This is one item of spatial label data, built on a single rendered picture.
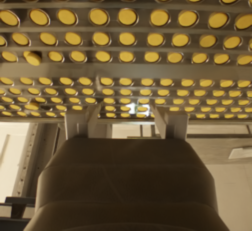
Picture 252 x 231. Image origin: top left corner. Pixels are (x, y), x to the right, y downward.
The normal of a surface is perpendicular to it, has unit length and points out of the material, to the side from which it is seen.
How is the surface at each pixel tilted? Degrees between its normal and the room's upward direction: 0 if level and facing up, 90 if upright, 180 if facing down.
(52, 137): 90
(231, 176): 90
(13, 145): 90
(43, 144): 90
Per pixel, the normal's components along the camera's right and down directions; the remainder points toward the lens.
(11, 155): 0.01, -0.50
